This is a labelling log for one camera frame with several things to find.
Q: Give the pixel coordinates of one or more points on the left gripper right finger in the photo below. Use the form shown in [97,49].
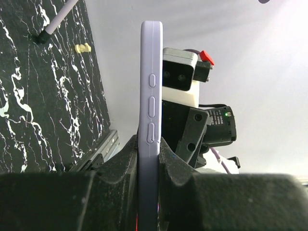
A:
[194,201]

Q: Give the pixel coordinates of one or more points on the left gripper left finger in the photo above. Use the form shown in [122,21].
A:
[104,199]

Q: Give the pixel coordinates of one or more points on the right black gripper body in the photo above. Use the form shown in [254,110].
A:
[183,129]

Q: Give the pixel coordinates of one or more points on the phone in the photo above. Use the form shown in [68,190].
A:
[150,119]

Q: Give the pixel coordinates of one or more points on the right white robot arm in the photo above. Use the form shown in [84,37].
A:
[220,132]

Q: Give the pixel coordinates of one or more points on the small beige scrap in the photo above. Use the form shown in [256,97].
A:
[81,48]

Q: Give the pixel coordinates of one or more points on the lilac tripod stand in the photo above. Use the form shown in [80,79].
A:
[46,33]

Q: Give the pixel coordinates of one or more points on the aluminium frame rail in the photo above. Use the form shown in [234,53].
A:
[96,157]

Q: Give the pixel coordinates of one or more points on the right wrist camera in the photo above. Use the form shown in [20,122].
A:
[183,71]

